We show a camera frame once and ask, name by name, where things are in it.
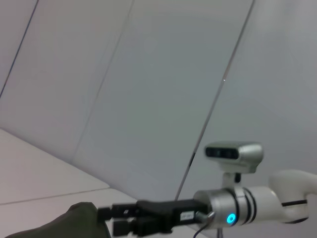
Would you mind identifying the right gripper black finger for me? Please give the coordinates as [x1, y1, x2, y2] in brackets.
[112, 217, 140, 237]
[98, 202, 141, 221]

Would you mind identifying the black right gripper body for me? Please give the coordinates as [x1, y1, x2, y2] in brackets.
[135, 198, 211, 235]

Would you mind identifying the dark green t-shirt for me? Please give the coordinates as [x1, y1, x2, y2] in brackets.
[7, 202, 111, 238]

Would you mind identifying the right arm plug with cable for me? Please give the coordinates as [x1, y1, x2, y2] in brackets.
[193, 210, 216, 238]

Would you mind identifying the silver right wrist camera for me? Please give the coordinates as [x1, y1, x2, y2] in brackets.
[204, 141, 264, 190]

